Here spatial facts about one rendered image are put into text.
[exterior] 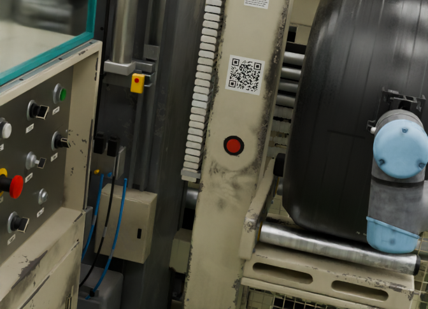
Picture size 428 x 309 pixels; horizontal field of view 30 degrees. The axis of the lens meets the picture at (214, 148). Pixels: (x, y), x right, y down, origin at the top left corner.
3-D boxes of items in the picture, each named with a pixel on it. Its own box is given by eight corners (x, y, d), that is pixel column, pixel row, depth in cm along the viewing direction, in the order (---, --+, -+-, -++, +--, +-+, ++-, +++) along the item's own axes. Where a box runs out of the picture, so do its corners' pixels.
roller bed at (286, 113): (228, 151, 217) (245, 44, 207) (238, 136, 230) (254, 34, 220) (300, 166, 214) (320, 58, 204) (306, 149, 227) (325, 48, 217)
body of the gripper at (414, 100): (425, 95, 134) (430, 106, 122) (413, 143, 136) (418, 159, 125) (379, 85, 135) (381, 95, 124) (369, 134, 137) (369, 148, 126)
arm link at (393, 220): (443, 248, 119) (452, 176, 117) (392, 260, 113) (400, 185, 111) (403, 232, 126) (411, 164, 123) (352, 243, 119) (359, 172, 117)
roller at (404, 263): (259, 215, 173) (257, 230, 176) (255, 229, 170) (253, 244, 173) (421, 251, 168) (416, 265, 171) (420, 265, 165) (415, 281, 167)
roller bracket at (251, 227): (237, 259, 170) (244, 218, 166) (264, 192, 207) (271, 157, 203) (252, 262, 169) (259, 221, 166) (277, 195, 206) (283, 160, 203)
